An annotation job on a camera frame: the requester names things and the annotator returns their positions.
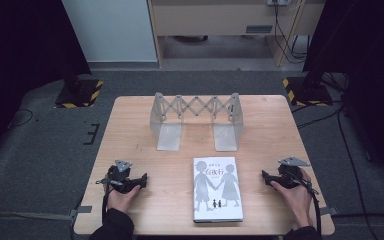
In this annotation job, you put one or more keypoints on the white panel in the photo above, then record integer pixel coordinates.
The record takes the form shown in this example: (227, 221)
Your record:
(113, 30)

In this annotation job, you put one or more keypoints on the black stand base striped edge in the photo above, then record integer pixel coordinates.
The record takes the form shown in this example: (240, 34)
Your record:
(308, 95)
(80, 95)

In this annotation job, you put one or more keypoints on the white book grey figures cover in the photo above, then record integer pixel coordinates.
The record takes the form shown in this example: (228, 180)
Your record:
(217, 193)

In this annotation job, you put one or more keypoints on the person's left hand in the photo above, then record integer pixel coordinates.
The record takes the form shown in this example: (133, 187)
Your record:
(121, 200)

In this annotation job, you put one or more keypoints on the expandable grey metal book rack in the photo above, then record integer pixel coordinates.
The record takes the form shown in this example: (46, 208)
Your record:
(168, 136)

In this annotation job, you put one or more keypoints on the black curtain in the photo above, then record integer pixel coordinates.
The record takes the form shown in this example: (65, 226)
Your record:
(23, 50)
(370, 50)

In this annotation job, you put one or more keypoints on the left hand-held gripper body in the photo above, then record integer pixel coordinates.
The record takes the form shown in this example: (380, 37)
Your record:
(120, 180)

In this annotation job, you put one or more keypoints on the white power strip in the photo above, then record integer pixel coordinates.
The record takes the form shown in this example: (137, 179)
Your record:
(277, 2)

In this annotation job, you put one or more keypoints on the black tape floor mark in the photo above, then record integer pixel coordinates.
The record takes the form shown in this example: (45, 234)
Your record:
(92, 133)

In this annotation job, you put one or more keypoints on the grey tape strip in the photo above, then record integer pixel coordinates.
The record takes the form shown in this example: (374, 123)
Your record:
(328, 211)
(81, 210)

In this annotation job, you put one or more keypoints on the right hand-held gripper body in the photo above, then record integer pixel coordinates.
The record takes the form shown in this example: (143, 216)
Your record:
(288, 175)

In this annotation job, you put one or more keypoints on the person's right hand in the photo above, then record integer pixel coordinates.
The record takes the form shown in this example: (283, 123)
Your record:
(296, 200)

